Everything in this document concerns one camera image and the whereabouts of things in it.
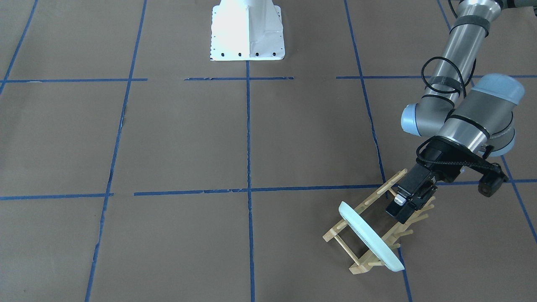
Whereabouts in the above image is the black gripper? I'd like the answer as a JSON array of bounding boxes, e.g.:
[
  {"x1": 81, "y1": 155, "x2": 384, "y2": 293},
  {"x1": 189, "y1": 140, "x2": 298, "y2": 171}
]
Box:
[{"x1": 386, "y1": 138, "x2": 483, "y2": 224}]

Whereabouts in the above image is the light green plate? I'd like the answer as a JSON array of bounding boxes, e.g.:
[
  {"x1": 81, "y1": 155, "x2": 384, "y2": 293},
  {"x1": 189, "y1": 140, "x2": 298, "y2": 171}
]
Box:
[{"x1": 338, "y1": 201, "x2": 405, "y2": 272}]

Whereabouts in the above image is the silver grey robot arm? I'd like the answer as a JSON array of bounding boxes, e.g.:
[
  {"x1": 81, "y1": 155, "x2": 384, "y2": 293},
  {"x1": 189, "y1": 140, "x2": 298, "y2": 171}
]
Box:
[{"x1": 386, "y1": 0, "x2": 536, "y2": 224}]

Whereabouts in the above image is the wooden dish rack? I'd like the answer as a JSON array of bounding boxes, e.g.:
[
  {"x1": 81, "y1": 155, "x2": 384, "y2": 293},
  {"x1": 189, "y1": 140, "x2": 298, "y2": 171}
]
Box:
[{"x1": 323, "y1": 169, "x2": 435, "y2": 274}]

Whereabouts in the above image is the brown paper table cover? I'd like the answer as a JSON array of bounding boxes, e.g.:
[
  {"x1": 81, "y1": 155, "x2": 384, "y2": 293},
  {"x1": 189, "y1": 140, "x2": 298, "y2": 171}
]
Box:
[{"x1": 1, "y1": 0, "x2": 536, "y2": 302}]

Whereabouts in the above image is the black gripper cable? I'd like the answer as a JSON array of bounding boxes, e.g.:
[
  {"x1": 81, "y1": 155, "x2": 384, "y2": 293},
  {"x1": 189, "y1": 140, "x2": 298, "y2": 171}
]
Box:
[{"x1": 415, "y1": 57, "x2": 479, "y2": 168}]

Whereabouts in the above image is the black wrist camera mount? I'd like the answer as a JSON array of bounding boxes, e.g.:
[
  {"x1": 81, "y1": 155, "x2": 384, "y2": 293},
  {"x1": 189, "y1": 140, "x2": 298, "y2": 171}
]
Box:
[{"x1": 463, "y1": 156, "x2": 510, "y2": 197}]

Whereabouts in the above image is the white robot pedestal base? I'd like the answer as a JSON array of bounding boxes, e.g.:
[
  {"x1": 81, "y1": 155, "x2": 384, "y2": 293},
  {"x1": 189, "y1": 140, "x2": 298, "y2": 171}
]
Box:
[{"x1": 210, "y1": 0, "x2": 286, "y2": 61}]

